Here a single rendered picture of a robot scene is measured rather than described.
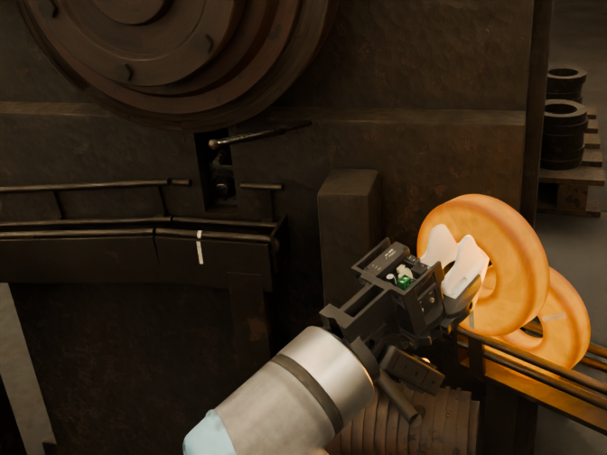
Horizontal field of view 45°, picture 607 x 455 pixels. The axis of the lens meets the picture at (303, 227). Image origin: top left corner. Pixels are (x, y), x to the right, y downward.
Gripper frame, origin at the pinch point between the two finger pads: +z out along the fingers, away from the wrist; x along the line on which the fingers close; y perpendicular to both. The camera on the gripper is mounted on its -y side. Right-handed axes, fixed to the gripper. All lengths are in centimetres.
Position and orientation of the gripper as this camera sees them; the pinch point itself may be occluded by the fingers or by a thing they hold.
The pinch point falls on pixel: (479, 250)
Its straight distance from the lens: 79.9
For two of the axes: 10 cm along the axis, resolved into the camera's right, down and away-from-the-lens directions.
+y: -2.8, -7.6, -5.9
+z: 7.2, -5.7, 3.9
